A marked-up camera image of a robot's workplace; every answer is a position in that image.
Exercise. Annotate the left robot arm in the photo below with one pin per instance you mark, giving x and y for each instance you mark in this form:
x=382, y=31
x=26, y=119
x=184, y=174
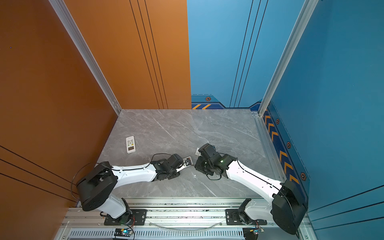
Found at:
x=96, y=188

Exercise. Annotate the right aluminium corner post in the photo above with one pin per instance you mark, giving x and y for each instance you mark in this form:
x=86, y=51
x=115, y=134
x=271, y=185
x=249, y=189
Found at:
x=294, y=38

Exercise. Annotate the left green circuit board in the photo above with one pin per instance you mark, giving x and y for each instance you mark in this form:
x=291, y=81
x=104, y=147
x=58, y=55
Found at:
x=124, y=234

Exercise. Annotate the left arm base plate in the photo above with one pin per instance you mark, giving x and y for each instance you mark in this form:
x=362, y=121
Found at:
x=135, y=217

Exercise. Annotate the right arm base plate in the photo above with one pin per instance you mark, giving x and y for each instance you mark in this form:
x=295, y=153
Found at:
x=236, y=217

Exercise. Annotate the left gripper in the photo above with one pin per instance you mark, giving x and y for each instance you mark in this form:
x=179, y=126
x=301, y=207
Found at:
x=176, y=176

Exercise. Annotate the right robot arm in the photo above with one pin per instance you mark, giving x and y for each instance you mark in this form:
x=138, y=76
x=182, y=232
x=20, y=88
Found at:
x=285, y=206

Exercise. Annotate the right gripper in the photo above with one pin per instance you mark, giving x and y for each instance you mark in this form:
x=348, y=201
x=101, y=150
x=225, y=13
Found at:
x=198, y=165

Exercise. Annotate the aluminium corner post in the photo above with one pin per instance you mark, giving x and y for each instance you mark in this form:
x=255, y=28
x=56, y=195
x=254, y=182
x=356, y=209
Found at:
x=294, y=38
x=76, y=36

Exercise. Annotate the white TCL remote control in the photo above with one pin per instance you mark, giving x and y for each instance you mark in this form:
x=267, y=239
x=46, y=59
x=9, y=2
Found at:
x=187, y=162

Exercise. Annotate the aluminium rail frame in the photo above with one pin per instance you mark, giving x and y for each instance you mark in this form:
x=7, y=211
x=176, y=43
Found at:
x=175, y=219

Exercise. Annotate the green circuit board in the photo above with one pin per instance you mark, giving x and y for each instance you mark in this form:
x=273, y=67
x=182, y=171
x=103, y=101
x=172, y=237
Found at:
x=124, y=234
x=252, y=233

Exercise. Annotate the left aluminium corner post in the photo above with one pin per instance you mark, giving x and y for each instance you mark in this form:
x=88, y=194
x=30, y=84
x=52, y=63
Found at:
x=76, y=36

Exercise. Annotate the right green circuit board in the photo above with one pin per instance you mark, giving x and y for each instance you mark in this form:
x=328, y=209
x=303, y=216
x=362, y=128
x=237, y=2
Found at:
x=252, y=233

